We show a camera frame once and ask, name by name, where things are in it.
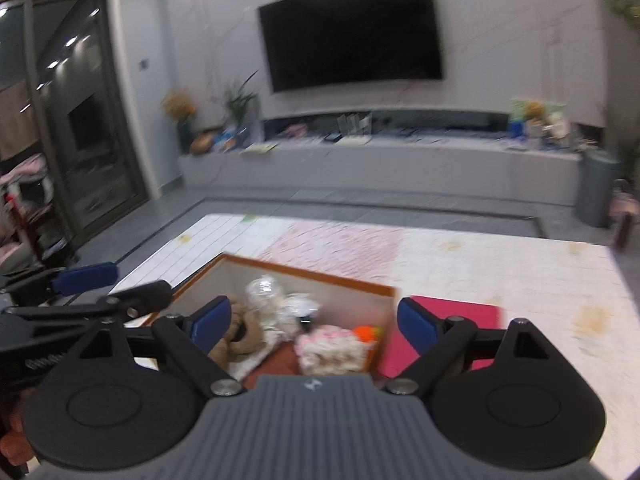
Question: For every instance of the teddy bear plush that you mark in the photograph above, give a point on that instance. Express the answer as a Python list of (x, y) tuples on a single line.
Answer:
[(534, 112)]

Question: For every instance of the pink cloth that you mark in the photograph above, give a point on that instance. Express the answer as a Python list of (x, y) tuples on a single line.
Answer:
[(20, 170)]

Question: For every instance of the white plastic bag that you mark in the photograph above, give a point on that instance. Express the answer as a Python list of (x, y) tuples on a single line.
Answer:
[(245, 337)]

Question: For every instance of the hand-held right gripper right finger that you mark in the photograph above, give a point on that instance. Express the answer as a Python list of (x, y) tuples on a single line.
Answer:
[(417, 327)]

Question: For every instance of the printed tablecloth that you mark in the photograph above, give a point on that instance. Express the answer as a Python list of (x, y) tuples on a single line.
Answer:
[(500, 270)]

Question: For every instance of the glass sliding door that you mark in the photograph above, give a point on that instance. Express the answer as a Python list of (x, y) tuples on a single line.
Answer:
[(75, 110)]

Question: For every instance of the person's left hand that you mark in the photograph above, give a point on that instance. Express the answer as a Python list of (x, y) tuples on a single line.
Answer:
[(15, 440)]

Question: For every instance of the orange cardboard box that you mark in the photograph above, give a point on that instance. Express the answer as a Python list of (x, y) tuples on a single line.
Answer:
[(310, 272)]

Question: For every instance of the red storage box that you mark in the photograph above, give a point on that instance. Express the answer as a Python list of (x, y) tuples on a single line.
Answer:
[(450, 312)]

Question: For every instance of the grey trash can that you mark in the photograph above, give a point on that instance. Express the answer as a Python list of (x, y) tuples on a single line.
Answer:
[(597, 187)]

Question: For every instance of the white router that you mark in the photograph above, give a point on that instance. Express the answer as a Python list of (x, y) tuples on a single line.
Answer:
[(352, 127)]

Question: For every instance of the black television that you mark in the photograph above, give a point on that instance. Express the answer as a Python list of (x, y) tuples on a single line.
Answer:
[(350, 32)]

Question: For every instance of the paper sheet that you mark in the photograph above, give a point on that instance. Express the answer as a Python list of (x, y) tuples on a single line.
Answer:
[(259, 148)]

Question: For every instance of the pink basket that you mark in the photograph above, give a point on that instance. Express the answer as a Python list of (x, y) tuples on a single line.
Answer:
[(622, 202)]

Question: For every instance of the pink white crochet toy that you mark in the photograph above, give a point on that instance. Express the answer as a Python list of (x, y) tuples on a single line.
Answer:
[(330, 347)]

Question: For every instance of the green potted grass plant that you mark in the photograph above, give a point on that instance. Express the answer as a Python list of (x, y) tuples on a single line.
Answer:
[(240, 100)]

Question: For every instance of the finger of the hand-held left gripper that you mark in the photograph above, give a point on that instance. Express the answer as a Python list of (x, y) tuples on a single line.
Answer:
[(85, 277), (140, 296)]

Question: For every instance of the vase with yellow flowers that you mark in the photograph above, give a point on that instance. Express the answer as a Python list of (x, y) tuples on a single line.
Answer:
[(180, 115)]

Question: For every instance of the gold ornament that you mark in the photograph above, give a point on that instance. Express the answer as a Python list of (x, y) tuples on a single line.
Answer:
[(202, 144)]

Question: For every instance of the orange knitted tangerine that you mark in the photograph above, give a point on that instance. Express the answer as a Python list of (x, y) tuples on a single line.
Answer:
[(365, 333)]

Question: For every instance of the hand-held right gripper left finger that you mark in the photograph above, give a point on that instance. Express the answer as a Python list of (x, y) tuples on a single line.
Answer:
[(212, 327)]

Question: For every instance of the white marble TV cabinet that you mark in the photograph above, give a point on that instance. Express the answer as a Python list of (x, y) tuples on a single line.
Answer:
[(400, 170)]

